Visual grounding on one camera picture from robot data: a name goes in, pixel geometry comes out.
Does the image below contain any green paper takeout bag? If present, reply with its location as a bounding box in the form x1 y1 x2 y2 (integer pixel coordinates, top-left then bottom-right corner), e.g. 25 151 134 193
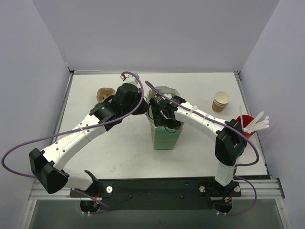
146 86 184 150

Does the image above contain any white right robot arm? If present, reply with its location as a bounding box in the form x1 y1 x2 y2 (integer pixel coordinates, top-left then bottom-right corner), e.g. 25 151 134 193
148 94 247 187

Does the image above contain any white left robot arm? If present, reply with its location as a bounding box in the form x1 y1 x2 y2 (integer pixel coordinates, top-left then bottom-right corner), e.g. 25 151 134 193
29 72 149 197

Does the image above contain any brown pulp cup carrier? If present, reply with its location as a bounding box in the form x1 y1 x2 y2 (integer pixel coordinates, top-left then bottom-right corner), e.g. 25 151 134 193
95 87 116 106

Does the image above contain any stack of brown paper cups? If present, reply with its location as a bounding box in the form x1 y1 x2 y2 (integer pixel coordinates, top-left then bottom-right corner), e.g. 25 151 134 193
212 91 231 113

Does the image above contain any red cylindrical straw holder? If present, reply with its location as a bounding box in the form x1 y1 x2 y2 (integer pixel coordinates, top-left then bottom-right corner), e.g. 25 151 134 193
236 114 255 139

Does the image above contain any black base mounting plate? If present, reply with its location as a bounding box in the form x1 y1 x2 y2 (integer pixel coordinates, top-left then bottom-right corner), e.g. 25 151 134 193
70 177 241 210

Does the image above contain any white wrapped straws bundle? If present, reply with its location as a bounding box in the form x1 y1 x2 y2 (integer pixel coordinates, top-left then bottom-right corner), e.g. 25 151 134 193
243 111 270 133

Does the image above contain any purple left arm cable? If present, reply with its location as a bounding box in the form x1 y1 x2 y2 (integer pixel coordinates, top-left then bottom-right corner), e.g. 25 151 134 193
1 71 145 178

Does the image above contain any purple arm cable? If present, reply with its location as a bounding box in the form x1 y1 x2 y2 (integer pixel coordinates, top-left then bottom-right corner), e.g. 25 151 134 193
1 71 145 178
144 80 260 217

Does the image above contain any aluminium front rail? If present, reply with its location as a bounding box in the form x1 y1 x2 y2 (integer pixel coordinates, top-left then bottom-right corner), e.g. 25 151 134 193
28 179 284 200

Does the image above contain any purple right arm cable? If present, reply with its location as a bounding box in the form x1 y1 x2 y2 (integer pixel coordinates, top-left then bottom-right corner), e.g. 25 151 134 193
144 80 260 217

